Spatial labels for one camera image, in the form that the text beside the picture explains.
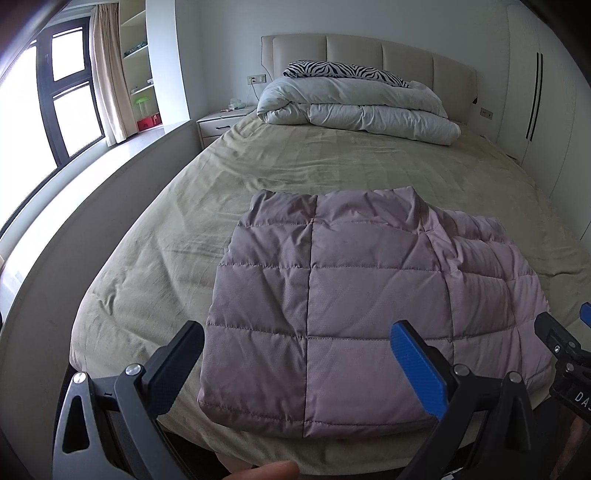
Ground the zebra print pillow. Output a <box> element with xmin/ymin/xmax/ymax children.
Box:
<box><xmin>283</xmin><ymin>60</ymin><xmax>411</xmax><ymax>88</ymax></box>

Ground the white nightstand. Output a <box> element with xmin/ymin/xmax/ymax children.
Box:
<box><xmin>196</xmin><ymin>105</ymin><xmax>257</xmax><ymax>149</ymax></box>

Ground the cream padded headboard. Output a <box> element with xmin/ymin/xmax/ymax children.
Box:
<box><xmin>261</xmin><ymin>33</ymin><xmax>478</xmax><ymax>125</ymax></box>

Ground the white folded duvet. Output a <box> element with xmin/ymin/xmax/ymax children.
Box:
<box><xmin>256</xmin><ymin>76</ymin><xmax>461</xmax><ymax>146</ymax></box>

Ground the beige curtain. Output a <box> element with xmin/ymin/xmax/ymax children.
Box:
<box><xmin>90</xmin><ymin>2</ymin><xmax>134</xmax><ymax>144</ymax></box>

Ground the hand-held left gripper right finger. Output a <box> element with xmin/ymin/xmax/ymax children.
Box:
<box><xmin>390</xmin><ymin>320</ymin><xmax>548</xmax><ymax>480</ymax></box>

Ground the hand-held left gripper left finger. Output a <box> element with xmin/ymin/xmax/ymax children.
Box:
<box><xmin>52</xmin><ymin>320</ymin><xmax>205</xmax><ymax>480</ymax></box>

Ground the person's left hand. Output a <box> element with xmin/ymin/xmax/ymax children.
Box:
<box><xmin>230</xmin><ymin>460</ymin><xmax>302</xmax><ymax>480</ymax></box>

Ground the white wall shelf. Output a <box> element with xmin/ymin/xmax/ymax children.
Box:
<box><xmin>119</xmin><ymin>0</ymin><xmax>162</xmax><ymax>134</ymax></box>

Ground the pink quilted puffer jacket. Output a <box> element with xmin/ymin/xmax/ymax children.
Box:
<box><xmin>197</xmin><ymin>186</ymin><xmax>552</xmax><ymax>440</ymax></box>

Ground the bed with beige sheet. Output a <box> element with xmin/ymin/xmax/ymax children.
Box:
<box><xmin>69</xmin><ymin>108</ymin><xmax>591</xmax><ymax>480</ymax></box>

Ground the black framed window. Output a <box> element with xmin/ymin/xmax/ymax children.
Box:
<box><xmin>0</xmin><ymin>25</ymin><xmax>107</xmax><ymax>232</ymax></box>

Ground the white wardrobe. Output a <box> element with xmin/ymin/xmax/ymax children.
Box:
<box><xmin>496</xmin><ymin>4</ymin><xmax>591</xmax><ymax>241</ymax></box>

